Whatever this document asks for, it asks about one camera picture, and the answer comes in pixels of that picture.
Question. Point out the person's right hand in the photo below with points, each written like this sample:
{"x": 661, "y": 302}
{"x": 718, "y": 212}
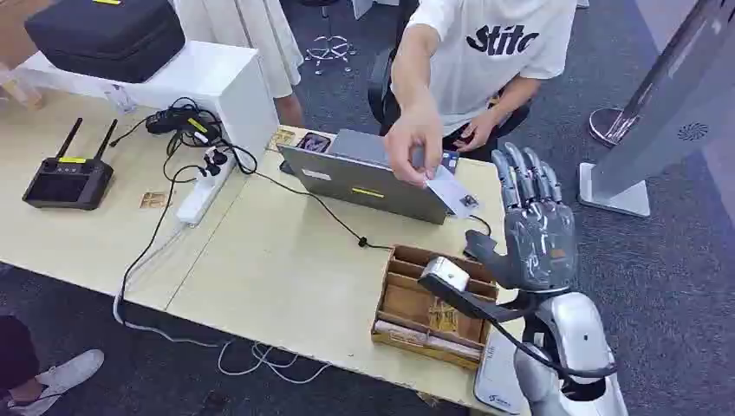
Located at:
{"x": 410, "y": 143}

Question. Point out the person's left hand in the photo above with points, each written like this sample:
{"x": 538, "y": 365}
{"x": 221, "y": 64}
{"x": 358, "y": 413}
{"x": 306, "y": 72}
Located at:
{"x": 478, "y": 132}

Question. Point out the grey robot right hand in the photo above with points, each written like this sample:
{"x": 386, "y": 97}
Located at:
{"x": 540, "y": 241}

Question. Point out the white card with small print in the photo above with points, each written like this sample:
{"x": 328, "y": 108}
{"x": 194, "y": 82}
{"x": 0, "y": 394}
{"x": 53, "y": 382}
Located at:
{"x": 453, "y": 192}

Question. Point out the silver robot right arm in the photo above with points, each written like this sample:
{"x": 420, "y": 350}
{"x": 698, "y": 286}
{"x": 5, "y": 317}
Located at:
{"x": 574, "y": 333}

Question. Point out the grey laptop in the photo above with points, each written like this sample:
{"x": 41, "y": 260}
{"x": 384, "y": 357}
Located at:
{"x": 356, "y": 178}

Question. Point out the black phone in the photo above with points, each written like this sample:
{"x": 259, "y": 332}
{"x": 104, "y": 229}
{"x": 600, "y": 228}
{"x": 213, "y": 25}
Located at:
{"x": 313, "y": 142}

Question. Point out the chrome chair base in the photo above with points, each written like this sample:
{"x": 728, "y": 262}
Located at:
{"x": 330, "y": 52}

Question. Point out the printed card in brown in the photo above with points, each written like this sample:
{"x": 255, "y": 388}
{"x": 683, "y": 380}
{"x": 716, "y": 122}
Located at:
{"x": 443, "y": 317}

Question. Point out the golden printed card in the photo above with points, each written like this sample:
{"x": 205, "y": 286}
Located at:
{"x": 154, "y": 200}
{"x": 281, "y": 138}

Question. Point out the round chrome base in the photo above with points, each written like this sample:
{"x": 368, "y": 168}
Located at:
{"x": 611, "y": 126}

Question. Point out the white flat device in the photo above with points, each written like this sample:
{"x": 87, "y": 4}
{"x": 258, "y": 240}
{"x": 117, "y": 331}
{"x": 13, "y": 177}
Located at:
{"x": 496, "y": 373}

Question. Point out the wooden card box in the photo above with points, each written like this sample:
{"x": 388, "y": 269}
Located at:
{"x": 413, "y": 304}

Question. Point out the pale card stack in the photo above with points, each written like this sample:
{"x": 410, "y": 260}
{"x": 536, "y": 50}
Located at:
{"x": 425, "y": 340}

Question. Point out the standing person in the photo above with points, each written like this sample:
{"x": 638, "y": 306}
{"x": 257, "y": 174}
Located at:
{"x": 252, "y": 40}

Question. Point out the grey display stand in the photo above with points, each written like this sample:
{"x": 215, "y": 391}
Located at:
{"x": 672, "y": 103}

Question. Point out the black plug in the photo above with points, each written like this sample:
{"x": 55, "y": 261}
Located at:
{"x": 212, "y": 161}

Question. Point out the white cabinet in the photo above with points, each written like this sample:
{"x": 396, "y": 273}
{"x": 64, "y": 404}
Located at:
{"x": 218, "y": 86}

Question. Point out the white power strip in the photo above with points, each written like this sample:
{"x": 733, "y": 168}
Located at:
{"x": 204, "y": 192}

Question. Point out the black power adapter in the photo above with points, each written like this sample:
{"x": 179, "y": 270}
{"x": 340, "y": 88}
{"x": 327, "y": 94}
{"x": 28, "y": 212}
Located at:
{"x": 178, "y": 122}

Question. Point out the black carrying case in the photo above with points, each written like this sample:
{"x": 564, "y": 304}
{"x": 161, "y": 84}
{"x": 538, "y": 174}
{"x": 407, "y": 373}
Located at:
{"x": 106, "y": 34}

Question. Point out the black controller with antennas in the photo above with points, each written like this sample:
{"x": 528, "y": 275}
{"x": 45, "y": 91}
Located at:
{"x": 68, "y": 181}

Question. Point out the person's pale shoe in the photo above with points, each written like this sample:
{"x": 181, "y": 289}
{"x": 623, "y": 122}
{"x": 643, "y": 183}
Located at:
{"x": 60, "y": 376}

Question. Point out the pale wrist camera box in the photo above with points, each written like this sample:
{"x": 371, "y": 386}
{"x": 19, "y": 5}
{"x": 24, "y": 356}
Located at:
{"x": 447, "y": 274}

